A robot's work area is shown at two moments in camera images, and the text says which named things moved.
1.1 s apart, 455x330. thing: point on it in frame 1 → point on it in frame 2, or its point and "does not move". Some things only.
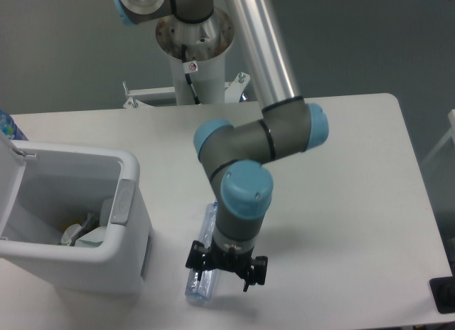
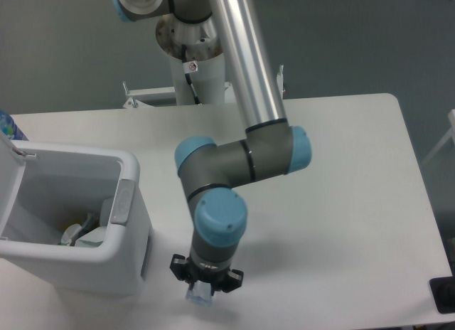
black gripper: [234, 260] → [224, 279]
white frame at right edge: [450, 134] does not move
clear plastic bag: [96, 237] does not move
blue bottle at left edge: [9, 127] does not move
